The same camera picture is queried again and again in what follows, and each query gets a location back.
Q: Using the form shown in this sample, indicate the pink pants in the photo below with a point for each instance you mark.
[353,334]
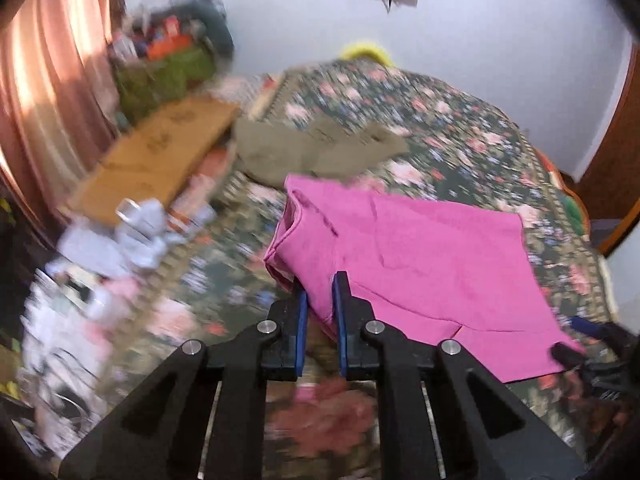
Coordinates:
[425,270]

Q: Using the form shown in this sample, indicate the yellow pillow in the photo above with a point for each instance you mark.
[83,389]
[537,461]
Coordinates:
[367,51]

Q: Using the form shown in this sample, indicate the olive green pants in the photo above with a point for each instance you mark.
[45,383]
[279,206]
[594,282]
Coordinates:
[300,150]

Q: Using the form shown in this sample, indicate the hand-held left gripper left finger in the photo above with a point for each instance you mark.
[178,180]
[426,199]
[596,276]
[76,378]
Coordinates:
[301,330]

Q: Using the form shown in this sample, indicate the striped cloth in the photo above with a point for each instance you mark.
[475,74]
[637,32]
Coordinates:
[240,90]

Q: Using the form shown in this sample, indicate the brown cardboard box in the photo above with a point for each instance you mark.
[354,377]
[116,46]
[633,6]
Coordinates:
[160,150]

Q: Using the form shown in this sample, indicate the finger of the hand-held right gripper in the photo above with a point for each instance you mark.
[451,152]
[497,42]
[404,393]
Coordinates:
[592,329]
[567,355]

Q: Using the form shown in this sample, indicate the pink curtain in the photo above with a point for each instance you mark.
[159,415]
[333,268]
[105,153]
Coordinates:
[50,85]

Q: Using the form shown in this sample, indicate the orange blanket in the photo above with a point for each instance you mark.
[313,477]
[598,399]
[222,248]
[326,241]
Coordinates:
[565,190]

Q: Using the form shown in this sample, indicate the floral bedspread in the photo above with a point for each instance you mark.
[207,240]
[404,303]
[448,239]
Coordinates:
[450,125]

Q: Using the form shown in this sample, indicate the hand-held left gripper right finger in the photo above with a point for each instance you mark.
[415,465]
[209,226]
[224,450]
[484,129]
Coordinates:
[340,325]

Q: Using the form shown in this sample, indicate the pile of clutter on shelf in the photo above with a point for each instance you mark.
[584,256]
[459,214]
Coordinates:
[160,80]

